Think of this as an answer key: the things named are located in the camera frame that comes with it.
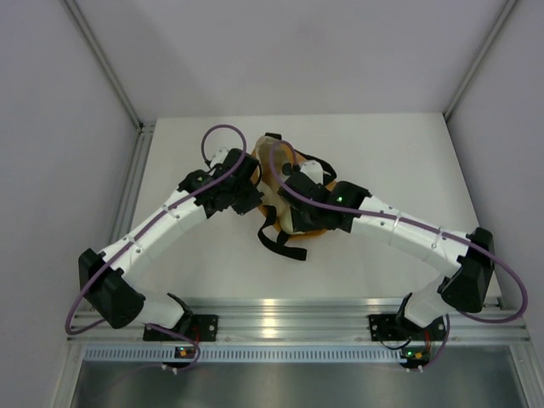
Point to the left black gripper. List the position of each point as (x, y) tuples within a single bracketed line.
[(252, 202)]

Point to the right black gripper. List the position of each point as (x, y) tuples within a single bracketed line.
[(302, 225)]

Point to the tan canvas tote bag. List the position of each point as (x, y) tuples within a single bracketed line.
[(270, 233)]

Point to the green pump bottle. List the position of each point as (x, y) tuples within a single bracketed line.
[(290, 221)]

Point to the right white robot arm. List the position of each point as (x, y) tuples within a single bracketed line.
[(461, 259)]

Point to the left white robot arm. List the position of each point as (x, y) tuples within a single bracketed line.
[(111, 279)]

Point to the aluminium mounting rail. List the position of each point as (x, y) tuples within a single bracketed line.
[(325, 320)]

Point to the left aluminium frame post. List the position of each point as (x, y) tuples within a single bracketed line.
[(95, 48)]

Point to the aluminium frame post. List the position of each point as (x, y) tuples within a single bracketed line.
[(483, 51), (95, 48)]

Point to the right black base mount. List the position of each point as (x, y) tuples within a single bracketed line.
[(385, 328)]

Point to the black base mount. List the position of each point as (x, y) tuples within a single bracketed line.
[(385, 328), (200, 328)]

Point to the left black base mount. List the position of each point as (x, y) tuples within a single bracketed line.
[(200, 328)]

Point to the grey slotted cable duct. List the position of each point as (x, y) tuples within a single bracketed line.
[(252, 354)]

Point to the right aluminium frame post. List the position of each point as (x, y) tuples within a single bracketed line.
[(483, 51)]

